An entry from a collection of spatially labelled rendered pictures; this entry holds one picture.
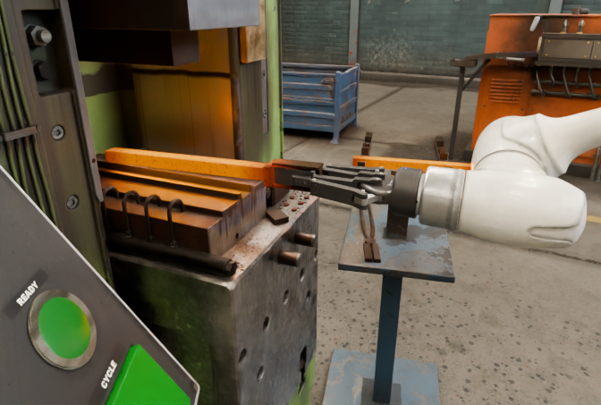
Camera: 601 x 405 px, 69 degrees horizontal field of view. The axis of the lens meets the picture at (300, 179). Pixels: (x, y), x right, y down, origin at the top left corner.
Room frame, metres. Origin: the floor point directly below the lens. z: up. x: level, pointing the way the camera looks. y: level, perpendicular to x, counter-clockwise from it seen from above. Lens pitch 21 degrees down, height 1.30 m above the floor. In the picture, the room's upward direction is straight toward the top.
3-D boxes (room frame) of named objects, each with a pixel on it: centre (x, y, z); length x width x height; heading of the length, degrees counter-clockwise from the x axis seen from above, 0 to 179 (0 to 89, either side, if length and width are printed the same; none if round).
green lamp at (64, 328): (0.25, 0.16, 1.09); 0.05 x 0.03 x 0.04; 158
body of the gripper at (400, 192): (0.62, -0.14, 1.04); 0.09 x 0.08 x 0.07; 68
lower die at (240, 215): (0.77, 0.30, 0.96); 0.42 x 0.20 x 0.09; 68
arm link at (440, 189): (0.59, -0.21, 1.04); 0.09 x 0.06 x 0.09; 158
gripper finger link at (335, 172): (0.66, -0.08, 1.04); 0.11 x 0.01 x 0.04; 63
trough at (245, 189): (0.80, 0.29, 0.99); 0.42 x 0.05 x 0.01; 68
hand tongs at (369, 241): (1.30, -0.21, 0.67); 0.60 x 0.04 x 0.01; 176
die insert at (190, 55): (0.81, 0.33, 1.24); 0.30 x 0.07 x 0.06; 68
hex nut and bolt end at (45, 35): (0.57, 0.32, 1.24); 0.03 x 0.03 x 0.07; 68
